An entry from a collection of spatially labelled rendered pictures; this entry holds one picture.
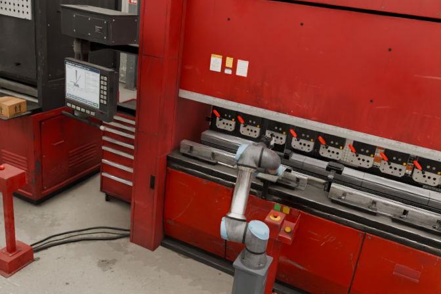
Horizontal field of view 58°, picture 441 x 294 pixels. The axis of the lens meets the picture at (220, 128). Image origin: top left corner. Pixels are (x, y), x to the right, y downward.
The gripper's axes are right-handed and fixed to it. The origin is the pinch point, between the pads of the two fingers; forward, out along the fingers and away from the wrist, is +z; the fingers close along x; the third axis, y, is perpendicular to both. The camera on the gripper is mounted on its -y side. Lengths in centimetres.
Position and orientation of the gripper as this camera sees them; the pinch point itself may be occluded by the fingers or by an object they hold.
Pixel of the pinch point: (270, 141)
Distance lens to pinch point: 289.2
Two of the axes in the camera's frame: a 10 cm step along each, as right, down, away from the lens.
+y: 1.1, -9.4, -3.4
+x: -9.0, -2.4, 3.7
